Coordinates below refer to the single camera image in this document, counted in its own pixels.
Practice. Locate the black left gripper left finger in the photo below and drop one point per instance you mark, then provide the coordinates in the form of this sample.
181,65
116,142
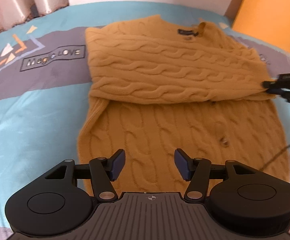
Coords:
101,172

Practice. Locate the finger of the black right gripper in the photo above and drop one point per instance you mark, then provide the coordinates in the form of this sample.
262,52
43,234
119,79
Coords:
277,91
271,84

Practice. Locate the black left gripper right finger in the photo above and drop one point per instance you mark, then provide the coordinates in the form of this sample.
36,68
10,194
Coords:
198,171

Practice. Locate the mustard cable-knit sweater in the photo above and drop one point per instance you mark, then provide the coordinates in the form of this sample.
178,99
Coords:
158,86

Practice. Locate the orange cabinet panel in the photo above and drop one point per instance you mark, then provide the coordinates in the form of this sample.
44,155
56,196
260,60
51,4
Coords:
266,20

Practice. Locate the blue grey patterned bedsheet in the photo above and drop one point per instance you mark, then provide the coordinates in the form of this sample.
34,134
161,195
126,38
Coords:
44,90

